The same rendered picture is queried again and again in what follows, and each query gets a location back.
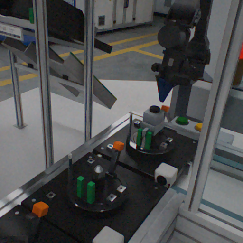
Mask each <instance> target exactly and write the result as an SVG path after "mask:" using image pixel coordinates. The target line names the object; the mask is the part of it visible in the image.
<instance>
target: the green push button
mask: <svg viewBox="0 0 243 243"><path fill-rule="evenodd" d="M177 123H179V124H187V123H188V119H187V118H186V117H177Z"/></svg>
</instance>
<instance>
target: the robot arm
mask: <svg viewBox="0 0 243 243"><path fill-rule="evenodd" d="M212 4H213V0H175V2H174V3H173V4H172V6H171V8H170V10H169V11H168V14H167V16H166V18H165V20H164V24H165V26H163V27H162V28H161V29H160V30H159V32H158V36H157V38H158V43H159V44H160V45H161V46H162V47H164V48H166V49H165V50H163V54H164V57H163V61H162V64H160V63H154V64H153V65H152V68H151V69H152V71H153V72H155V71H156V72H158V75H155V77H156V81H157V87H158V94H159V101H160V102H162V103H163V102H164V101H165V99H166V97H167V96H168V94H169V93H170V91H171V90H172V88H173V87H175V86H177V85H183V86H189V84H190V82H191V80H193V81H196V80H198V79H202V80H204V77H203V74H204V69H205V65H209V64H210V59H211V53H210V49H209V46H210V42H209V39H208V37H207V32H208V26H209V20H210V15H211V9H212ZM194 27H195V31H194V36H193V38H192V39H191V40H190V36H191V30H190V28H191V29H193V28H194ZM189 40H190V41H189ZM184 59H185V60H184Z"/></svg>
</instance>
